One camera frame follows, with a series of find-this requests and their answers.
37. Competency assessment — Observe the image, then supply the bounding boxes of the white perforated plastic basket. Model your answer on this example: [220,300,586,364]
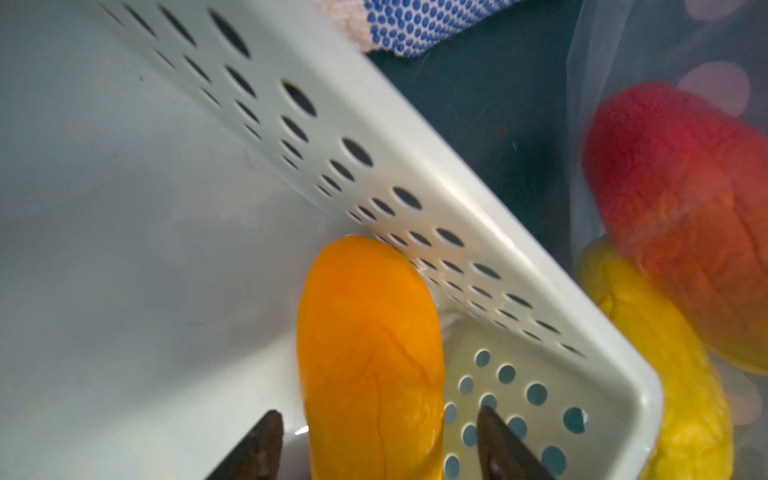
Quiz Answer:
[1,1,661,479]

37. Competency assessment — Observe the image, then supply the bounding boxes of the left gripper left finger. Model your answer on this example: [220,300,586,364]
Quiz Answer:
[206,410,284,480]

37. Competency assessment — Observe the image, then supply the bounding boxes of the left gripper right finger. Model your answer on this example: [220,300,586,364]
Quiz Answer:
[476,405,554,480]

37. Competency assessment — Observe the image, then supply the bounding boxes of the clear pink-dotted zip bag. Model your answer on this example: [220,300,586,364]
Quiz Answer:
[566,1,767,479]

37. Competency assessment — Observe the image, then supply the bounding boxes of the red mango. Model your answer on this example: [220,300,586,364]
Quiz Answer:
[581,82,767,375]

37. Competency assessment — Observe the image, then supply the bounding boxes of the orange yellow mango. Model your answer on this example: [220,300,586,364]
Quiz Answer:
[296,235,446,479]

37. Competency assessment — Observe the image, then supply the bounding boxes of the blue white work glove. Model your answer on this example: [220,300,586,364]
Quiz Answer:
[315,0,517,57]

